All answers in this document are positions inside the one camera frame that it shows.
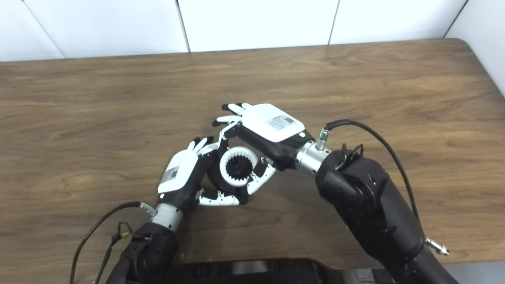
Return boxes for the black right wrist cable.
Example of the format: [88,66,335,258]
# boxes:
[318,120,451,257]

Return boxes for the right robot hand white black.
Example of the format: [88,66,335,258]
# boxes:
[212,103,315,196]

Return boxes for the black robot torso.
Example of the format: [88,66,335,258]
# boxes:
[166,258,357,284]

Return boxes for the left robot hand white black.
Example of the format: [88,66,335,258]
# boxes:
[158,136,250,215]

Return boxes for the thin left wrist wire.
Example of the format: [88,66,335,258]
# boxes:
[95,222,153,284]

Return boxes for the round black part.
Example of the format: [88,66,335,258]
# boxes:
[208,147,259,196]

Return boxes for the white toothed ring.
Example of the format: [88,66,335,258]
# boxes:
[219,147,259,187]

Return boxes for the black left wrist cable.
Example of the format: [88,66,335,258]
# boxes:
[70,201,158,284]

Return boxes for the thin right wrist wire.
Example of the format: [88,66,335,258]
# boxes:
[340,143,365,161]

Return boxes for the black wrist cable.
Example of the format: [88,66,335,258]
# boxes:
[318,120,451,257]
[70,201,158,284]

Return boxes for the thin wrist wire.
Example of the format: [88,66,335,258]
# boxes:
[95,222,153,284]
[340,143,365,161]

